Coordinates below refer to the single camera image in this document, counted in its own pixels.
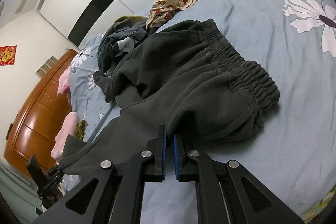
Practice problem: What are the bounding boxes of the dark grey sweatpants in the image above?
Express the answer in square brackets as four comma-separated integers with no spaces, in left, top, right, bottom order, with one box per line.
[59,19,280,177]

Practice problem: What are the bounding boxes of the pile of dark clothes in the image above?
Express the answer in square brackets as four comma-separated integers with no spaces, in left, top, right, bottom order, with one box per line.
[97,15,150,73]

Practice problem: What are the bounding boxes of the wooden headboard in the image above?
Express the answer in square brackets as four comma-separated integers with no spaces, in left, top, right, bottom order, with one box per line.
[3,50,77,178]

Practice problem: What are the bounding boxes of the olive knitted garment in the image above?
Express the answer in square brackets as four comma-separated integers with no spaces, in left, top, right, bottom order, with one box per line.
[74,120,87,140]

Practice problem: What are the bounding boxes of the pink fluffy blanket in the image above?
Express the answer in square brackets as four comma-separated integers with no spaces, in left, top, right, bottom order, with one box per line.
[51,111,79,163]

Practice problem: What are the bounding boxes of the pink fluffy pillow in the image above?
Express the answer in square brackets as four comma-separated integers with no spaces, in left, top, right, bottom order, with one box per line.
[57,67,70,96]

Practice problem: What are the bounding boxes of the blue floral duvet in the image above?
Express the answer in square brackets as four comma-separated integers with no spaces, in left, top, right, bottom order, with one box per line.
[59,0,336,224]

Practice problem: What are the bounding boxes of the beige patterned garment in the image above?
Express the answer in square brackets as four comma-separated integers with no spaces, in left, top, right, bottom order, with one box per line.
[146,0,200,29]

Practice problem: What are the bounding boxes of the wall picture frames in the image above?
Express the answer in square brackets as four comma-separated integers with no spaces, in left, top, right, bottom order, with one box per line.
[35,56,58,79]

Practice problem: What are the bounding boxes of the red wall decoration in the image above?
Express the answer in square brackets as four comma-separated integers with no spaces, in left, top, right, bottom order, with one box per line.
[0,46,17,66]

